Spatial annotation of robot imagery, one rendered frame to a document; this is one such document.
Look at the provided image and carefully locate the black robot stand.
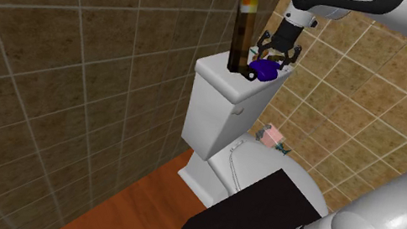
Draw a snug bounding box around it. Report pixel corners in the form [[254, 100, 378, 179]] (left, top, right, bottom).
[[163, 151, 402, 229]]

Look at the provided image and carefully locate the small teal thing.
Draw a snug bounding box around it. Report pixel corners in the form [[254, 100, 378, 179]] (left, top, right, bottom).
[[274, 141, 294, 158]]

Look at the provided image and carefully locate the small black round thing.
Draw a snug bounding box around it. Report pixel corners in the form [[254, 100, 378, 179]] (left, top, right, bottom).
[[243, 68, 258, 83]]

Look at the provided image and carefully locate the tall brown block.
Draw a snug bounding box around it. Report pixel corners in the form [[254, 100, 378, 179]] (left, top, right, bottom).
[[225, 0, 260, 77]]

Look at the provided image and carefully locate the dark blue rounded thing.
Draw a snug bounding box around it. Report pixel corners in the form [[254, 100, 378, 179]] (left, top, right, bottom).
[[246, 56, 282, 85]]

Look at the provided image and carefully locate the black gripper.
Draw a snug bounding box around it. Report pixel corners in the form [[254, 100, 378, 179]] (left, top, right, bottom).
[[253, 15, 307, 73]]

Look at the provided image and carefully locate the pink box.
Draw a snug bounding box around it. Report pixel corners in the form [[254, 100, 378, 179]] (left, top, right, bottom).
[[258, 122, 288, 152]]

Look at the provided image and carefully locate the white toilet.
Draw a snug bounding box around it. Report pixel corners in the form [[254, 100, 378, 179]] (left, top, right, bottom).
[[170, 44, 353, 229]]

